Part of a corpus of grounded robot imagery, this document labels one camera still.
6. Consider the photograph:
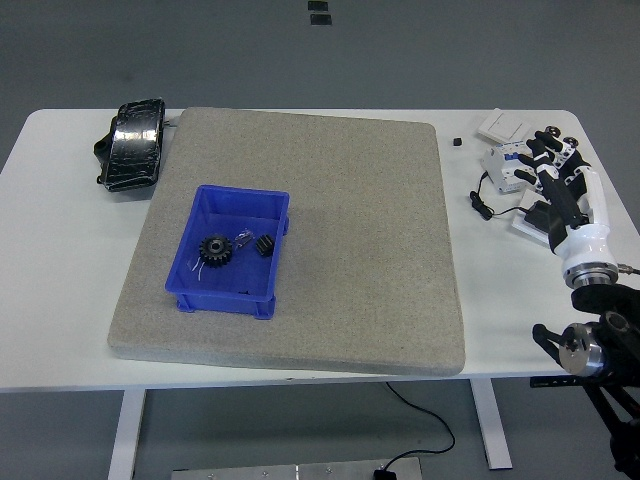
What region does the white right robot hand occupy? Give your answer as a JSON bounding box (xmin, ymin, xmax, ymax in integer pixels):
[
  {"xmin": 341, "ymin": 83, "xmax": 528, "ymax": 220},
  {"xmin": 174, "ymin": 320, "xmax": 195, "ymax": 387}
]
[{"xmin": 514, "ymin": 128, "xmax": 614, "ymax": 274}]

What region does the black floor cable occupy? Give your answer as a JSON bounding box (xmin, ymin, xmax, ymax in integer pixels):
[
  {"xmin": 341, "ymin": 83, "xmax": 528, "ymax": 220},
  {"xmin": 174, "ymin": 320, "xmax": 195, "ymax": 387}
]
[{"xmin": 382, "ymin": 382, "xmax": 456, "ymax": 471}]

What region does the flat white plate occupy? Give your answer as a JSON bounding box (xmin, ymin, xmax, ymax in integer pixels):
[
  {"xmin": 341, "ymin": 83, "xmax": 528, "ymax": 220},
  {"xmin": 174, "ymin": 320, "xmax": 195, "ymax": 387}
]
[{"xmin": 510, "ymin": 189, "xmax": 554, "ymax": 245}]

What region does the grey metal base plate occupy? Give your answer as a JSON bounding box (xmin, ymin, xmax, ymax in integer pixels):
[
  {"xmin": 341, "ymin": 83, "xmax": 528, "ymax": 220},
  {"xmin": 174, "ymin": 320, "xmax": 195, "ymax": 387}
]
[{"xmin": 171, "ymin": 457, "xmax": 424, "ymax": 480}]

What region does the large black gear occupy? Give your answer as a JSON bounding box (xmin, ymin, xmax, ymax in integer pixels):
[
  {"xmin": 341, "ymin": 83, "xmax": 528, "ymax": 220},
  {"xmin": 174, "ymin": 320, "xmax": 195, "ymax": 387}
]
[{"xmin": 199, "ymin": 234, "xmax": 235, "ymax": 269}]

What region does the grey-brown table mat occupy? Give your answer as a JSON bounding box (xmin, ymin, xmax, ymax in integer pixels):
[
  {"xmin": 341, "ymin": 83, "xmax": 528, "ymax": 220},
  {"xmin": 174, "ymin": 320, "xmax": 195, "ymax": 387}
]
[{"xmin": 107, "ymin": 107, "xmax": 466, "ymax": 377}]

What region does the white circuit breaker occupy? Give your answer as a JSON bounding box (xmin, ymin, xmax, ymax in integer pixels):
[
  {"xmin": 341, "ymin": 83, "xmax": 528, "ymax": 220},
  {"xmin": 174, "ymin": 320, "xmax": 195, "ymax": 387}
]
[{"xmin": 481, "ymin": 141, "xmax": 539, "ymax": 194}]

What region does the black adapter cord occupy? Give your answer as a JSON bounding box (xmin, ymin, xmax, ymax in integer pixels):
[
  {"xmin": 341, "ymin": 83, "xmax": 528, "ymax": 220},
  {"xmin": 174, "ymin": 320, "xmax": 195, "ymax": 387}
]
[{"xmin": 468, "ymin": 170, "xmax": 526, "ymax": 221}]

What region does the white wall switch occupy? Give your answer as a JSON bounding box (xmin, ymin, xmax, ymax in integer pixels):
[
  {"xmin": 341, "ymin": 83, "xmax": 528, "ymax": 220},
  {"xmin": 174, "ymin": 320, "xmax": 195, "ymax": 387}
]
[{"xmin": 477, "ymin": 107, "xmax": 532, "ymax": 144}]

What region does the white table leg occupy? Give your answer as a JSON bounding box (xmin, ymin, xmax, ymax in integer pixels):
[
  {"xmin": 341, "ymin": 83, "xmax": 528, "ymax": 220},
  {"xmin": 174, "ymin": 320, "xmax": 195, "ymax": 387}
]
[
  {"xmin": 469, "ymin": 379, "xmax": 513, "ymax": 470},
  {"xmin": 107, "ymin": 389, "xmax": 148, "ymax": 480}
]

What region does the black tape-wrapped device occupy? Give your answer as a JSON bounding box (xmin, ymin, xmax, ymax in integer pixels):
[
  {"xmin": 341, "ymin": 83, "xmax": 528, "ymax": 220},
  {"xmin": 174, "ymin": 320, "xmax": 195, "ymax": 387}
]
[{"xmin": 92, "ymin": 97, "xmax": 167, "ymax": 193}]

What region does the blue plastic box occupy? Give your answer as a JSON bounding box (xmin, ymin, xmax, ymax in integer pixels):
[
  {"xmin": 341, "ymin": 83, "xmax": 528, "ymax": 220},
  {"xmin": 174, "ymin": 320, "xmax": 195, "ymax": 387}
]
[{"xmin": 164, "ymin": 183, "xmax": 292, "ymax": 321}]

